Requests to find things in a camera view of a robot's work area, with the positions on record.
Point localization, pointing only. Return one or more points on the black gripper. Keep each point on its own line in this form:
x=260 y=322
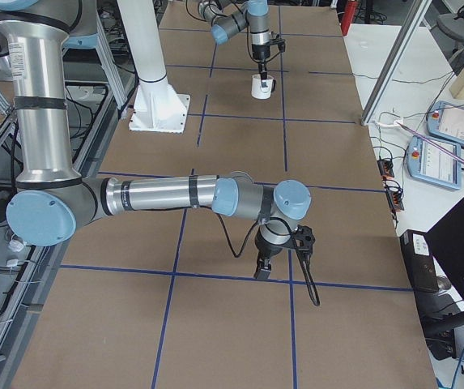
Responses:
x=260 y=54
x=266 y=249

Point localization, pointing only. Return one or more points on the white smiley mug black handle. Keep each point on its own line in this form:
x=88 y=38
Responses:
x=262 y=89

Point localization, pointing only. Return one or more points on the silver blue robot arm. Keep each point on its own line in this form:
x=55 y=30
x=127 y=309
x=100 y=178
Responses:
x=209 y=108
x=253 y=15

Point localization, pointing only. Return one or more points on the red cylinder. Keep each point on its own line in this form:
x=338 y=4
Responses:
x=348 y=16

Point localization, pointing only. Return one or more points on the black laptop monitor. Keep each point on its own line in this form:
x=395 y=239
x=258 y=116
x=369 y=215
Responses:
x=434 y=262

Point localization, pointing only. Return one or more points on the near blue teach pendant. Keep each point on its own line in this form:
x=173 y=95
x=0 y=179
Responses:
x=428 y=164

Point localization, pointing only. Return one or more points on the blue teach pendant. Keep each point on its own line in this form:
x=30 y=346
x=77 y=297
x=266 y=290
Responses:
x=428 y=164
x=445 y=120

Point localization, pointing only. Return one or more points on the far blue teach pendant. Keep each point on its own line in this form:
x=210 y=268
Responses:
x=445 y=120

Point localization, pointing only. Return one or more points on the aluminium frame post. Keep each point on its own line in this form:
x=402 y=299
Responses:
x=403 y=39

